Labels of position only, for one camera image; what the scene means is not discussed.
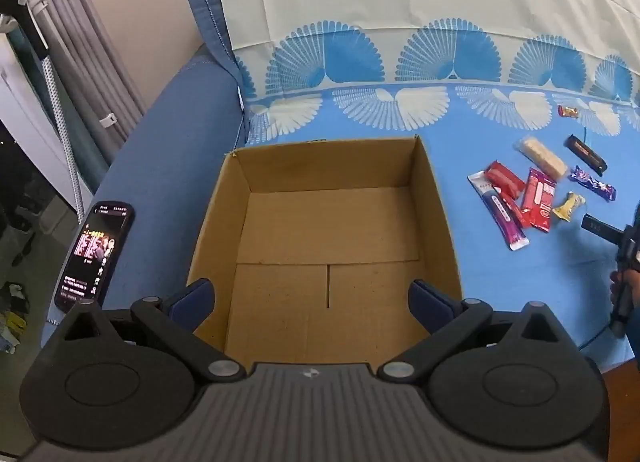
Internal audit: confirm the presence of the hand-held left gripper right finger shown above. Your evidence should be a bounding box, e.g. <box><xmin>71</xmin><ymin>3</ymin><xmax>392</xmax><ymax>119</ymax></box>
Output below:
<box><xmin>377</xmin><ymin>279</ymin><xmax>573</xmax><ymax>385</ymax></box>

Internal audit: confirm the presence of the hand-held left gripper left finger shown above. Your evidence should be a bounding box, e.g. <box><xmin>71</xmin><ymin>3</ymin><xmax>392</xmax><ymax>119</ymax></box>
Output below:
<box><xmin>60</xmin><ymin>278</ymin><xmax>243</xmax><ymax>384</ymax></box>

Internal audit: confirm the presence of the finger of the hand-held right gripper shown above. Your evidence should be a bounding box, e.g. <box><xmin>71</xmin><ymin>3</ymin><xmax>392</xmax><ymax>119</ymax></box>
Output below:
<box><xmin>581</xmin><ymin>213</ymin><xmax>626</xmax><ymax>244</ymax></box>

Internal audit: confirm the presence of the yellow snack packet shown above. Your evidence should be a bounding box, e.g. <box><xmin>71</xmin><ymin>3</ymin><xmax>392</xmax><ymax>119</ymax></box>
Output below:
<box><xmin>551</xmin><ymin>191</ymin><xmax>587</xmax><ymax>221</ymax></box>

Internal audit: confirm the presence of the purple snack packet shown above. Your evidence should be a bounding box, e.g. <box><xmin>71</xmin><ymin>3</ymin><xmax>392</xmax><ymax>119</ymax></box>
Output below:
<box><xmin>570</xmin><ymin>165</ymin><xmax>617</xmax><ymax>201</ymax></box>

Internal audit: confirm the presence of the large red snack packet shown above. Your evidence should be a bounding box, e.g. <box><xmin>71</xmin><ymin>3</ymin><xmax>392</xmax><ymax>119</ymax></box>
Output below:
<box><xmin>520</xmin><ymin>167</ymin><xmax>557</xmax><ymax>232</ymax></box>

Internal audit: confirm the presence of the black cracker snack bar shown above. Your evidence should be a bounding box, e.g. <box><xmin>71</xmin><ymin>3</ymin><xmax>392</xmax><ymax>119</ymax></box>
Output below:
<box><xmin>564</xmin><ymin>134</ymin><xmax>609</xmax><ymax>176</ymax></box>

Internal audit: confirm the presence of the cream wafer snack packet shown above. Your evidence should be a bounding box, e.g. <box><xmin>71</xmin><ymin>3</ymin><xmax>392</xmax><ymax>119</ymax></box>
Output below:
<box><xmin>515</xmin><ymin>136</ymin><xmax>570</xmax><ymax>178</ymax></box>

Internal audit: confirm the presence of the long thin snack stick packet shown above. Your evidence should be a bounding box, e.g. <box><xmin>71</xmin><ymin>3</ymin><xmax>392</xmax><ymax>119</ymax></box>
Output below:
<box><xmin>467</xmin><ymin>171</ymin><xmax>530</xmax><ymax>250</ymax></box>

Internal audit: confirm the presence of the slim red snack packet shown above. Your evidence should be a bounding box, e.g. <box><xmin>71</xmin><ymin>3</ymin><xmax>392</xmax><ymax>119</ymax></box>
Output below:
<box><xmin>482</xmin><ymin>160</ymin><xmax>527</xmax><ymax>229</ymax></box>

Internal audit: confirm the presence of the brown cardboard box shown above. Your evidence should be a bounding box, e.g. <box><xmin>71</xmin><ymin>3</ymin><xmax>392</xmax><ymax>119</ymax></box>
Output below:
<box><xmin>186</xmin><ymin>136</ymin><xmax>463</xmax><ymax>373</ymax></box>

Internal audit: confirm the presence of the person's right hand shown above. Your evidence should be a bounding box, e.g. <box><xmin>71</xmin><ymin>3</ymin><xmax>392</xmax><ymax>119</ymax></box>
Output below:
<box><xmin>609</xmin><ymin>268</ymin><xmax>640</xmax><ymax>335</ymax></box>

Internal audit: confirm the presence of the black smartphone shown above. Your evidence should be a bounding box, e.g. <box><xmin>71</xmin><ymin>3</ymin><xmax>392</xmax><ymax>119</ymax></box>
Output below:
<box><xmin>54</xmin><ymin>201</ymin><xmax>135</xmax><ymax>310</ymax></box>

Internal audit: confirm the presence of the blue sofa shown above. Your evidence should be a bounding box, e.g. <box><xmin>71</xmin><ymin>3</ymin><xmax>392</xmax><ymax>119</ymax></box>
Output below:
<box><xmin>42</xmin><ymin>0</ymin><xmax>251</xmax><ymax>348</ymax></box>

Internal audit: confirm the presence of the grey curtain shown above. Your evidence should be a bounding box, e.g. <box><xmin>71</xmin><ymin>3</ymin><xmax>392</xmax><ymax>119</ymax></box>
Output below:
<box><xmin>30</xmin><ymin>0</ymin><xmax>147</xmax><ymax>183</ymax></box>

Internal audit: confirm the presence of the white door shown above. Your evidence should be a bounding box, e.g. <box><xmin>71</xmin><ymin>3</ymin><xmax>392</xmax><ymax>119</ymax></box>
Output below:
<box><xmin>0</xmin><ymin>32</ymin><xmax>76</xmax><ymax>203</ymax></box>

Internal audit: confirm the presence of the blue fan-print bedsheet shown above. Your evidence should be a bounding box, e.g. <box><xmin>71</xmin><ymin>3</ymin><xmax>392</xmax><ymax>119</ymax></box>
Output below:
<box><xmin>212</xmin><ymin>0</ymin><xmax>640</xmax><ymax>373</ymax></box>

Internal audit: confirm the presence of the black steamer head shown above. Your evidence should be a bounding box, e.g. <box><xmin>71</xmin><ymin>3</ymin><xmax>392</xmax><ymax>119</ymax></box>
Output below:
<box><xmin>0</xmin><ymin>0</ymin><xmax>48</xmax><ymax>58</ymax></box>

